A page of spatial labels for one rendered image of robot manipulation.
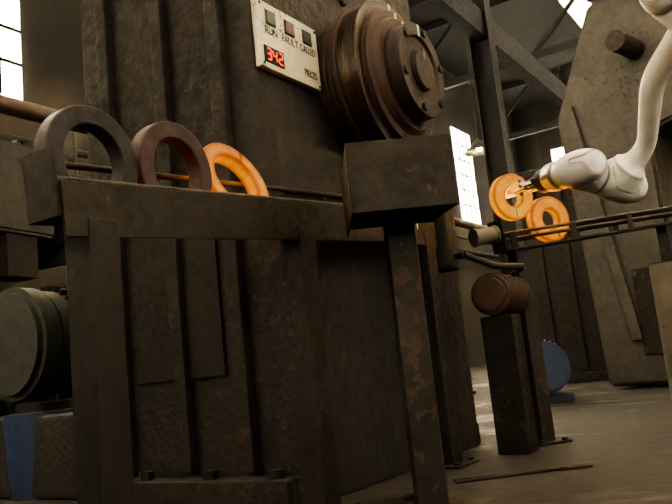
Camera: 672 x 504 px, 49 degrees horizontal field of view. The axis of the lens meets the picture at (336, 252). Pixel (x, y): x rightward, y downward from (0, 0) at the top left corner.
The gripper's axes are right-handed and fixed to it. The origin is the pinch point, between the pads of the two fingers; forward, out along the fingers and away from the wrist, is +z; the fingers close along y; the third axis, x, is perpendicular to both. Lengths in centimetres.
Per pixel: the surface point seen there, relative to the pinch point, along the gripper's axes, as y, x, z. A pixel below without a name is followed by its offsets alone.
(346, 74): -67, 28, -25
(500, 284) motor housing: -20.8, -31.2, -18.0
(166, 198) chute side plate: -126, -15, -73
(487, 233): -13.1, -13.9, -3.1
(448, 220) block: -28.8, -9.8, -6.1
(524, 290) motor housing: -8.2, -33.3, -12.0
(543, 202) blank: 11.3, -3.9, -1.8
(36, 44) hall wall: -134, 321, 679
